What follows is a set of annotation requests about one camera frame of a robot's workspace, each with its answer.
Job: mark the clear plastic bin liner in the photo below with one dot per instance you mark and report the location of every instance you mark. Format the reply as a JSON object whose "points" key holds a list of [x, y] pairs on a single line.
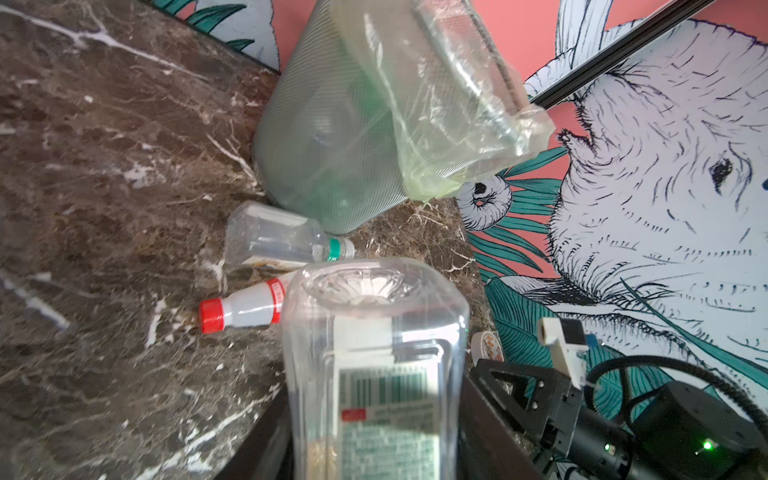
{"points": [[460, 113]]}

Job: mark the red cap white bottle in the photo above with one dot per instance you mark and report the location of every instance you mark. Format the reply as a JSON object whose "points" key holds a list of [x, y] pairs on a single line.
{"points": [[256, 306]]}

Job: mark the right black frame post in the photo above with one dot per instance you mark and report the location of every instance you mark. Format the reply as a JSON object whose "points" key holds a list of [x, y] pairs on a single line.
{"points": [[586, 49]]}

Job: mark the white tape roll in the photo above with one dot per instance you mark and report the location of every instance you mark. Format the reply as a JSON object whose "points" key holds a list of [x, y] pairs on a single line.
{"points": [[486, 345]]}

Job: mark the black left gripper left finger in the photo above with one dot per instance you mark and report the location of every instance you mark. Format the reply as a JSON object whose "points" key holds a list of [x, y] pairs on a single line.
{"points": [[267, 451]]}

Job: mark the clear bottle green neck band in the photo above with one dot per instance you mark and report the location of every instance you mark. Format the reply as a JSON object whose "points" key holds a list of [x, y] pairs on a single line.
{"points": [[266, 237]]}

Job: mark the clear bottle green white label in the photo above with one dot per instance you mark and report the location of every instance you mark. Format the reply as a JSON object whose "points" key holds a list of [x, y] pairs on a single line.
{"points": [[374, 354]]}

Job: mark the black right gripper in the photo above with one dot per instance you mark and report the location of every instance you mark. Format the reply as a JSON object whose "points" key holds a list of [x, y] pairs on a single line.
{"points": [[543, 406]]}

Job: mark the grey mesh waste bin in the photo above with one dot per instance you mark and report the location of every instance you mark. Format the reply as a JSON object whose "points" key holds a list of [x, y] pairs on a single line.
{"points": [[325, 147]]}

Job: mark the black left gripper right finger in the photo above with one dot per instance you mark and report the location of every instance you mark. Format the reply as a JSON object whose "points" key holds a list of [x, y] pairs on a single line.
{"points": [[486, 446]]}

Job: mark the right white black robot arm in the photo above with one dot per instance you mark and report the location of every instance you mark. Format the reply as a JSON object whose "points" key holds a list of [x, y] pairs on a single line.
{"points": [[636, 417]]}

